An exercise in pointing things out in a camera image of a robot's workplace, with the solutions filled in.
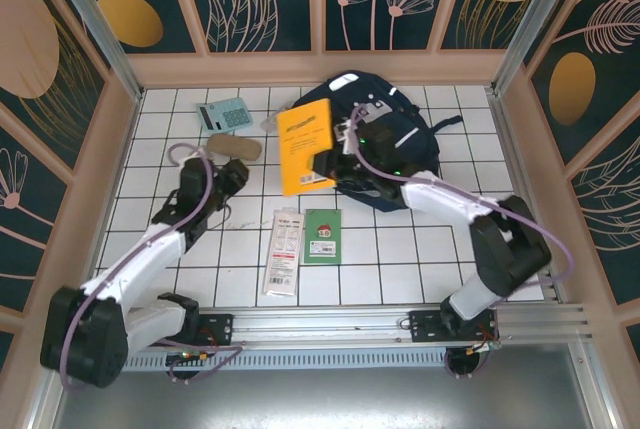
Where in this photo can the beige fabric pencil case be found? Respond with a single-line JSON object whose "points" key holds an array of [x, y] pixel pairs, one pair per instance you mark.
{"points": [[234, 148]]}

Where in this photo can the navy blue backpack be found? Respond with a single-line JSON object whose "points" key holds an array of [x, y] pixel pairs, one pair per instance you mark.
{"points": [[420, 149]]}

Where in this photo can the yellow book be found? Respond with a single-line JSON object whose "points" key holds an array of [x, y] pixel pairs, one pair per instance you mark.
{"points": [[302, 149]]}

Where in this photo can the green house notepad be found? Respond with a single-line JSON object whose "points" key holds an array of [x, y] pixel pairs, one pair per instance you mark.
{"points": [[322, 239]]}

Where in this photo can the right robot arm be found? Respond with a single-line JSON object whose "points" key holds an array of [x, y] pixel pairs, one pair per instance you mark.
{"points": [[450, 199]]}

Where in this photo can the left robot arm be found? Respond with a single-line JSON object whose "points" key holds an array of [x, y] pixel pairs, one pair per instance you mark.
{"points": [[145, 259]]}

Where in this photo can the teal calculator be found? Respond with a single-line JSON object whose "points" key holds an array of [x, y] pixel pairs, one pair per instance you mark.
{"points": [[225, 114]]}

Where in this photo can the small clear plastic packet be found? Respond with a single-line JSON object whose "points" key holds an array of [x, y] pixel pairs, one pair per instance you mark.
{"points": [[269, 123]]}

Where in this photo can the white ruler set package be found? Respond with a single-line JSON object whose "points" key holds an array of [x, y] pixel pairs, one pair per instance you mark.
{"points": [[284, 254]]}

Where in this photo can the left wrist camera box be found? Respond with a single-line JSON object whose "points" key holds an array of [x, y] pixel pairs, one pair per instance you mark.
{"points": [[192, 176]]}

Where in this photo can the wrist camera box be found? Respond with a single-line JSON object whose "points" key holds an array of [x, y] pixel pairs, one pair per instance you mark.
{"points": [[343, 131], [192, 176]]}

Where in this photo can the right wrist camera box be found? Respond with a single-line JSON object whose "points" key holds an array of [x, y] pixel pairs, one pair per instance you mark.
{"points": [[343, 131]]}

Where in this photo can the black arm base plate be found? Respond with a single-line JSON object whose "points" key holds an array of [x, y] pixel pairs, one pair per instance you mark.
{"points": [[217, 328], [425, 325]]}

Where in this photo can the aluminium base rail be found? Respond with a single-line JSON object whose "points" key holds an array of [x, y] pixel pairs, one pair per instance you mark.
{"points": [[325, 321]]}

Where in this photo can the aluminium corner post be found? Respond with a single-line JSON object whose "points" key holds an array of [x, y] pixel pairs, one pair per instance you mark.
{"points": [[100, 34], [540, 14]]}

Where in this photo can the aluminium side rail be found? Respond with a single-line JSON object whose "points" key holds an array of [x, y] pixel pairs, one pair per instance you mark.
{"points": [[570, 299]]}

